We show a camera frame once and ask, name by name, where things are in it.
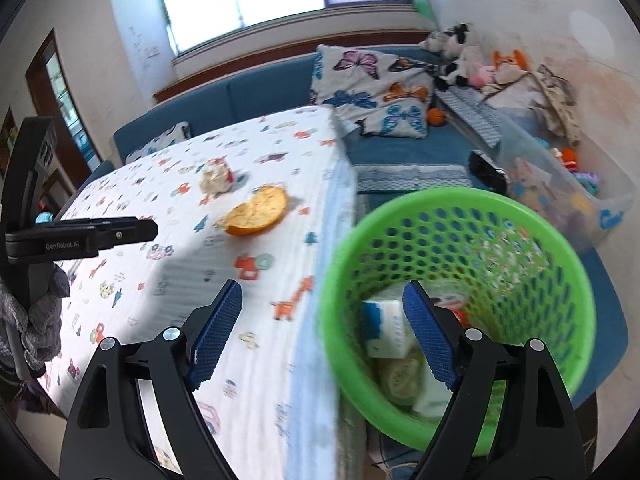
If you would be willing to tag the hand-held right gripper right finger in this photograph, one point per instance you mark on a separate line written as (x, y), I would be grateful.
(430, 335)

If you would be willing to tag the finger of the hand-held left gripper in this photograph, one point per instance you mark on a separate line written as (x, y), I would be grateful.
(130, 232)

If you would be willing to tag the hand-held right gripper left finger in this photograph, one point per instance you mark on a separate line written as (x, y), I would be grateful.
(215, 335)

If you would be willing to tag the blue white milk carton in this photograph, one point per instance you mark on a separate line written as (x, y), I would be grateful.
(385, 330)

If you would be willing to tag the clear labelled plastic cup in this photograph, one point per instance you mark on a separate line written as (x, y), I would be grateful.
(400, 377)

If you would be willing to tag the green plastic basket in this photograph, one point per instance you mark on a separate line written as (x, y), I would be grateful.
(525, 240)

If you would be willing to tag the red white wrapper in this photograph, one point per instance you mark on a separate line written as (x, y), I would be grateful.
(450, 307)

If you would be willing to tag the white printed pillow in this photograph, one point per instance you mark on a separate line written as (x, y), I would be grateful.
(160, 140)

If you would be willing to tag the crumpled clear plastic bag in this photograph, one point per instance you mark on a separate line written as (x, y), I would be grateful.
(215, 177)

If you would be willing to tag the orange peel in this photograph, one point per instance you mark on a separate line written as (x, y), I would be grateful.
(255, 215)

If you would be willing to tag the blue patterned mat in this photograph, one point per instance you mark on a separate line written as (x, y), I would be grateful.
(415, 177)

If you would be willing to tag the brown wooden door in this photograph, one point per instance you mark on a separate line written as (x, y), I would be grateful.
(35, 85)

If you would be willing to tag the black device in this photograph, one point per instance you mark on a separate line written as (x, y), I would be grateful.
(487, 170)

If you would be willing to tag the blue sofa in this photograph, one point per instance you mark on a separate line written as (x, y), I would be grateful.
(260, 95)

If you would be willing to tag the clear plastic storage box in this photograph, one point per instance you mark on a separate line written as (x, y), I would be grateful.
(605, 210)

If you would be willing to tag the small orange ball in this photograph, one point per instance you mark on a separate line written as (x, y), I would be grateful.
(436, 117)

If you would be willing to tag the blue checked cloth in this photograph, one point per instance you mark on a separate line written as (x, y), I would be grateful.
(475, 110)

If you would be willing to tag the butterfly print pillow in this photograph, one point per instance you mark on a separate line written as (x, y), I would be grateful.
(370, 90)

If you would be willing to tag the beige printed cloth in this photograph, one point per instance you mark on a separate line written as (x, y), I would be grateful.
(560, 105)

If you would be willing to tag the pink plush toy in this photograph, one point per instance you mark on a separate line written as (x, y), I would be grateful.
(482, 76)

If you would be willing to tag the cow plush toy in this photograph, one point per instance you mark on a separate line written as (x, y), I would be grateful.
(455, 67)

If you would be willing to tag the orange fox plush toy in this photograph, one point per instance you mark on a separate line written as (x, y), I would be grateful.
(510, 60)

